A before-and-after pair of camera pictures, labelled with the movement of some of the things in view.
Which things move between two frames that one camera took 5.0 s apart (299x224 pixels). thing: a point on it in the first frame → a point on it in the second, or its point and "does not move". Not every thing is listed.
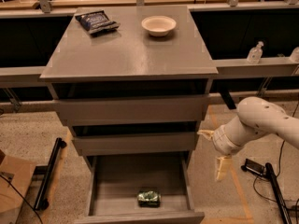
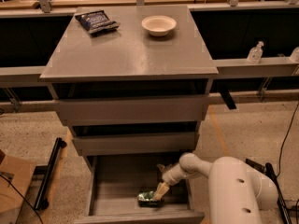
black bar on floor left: [42, 203] does not move
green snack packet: [149, 199] does not move
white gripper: [221, 141] → [170, 176]
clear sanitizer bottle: [255, 53] does not move
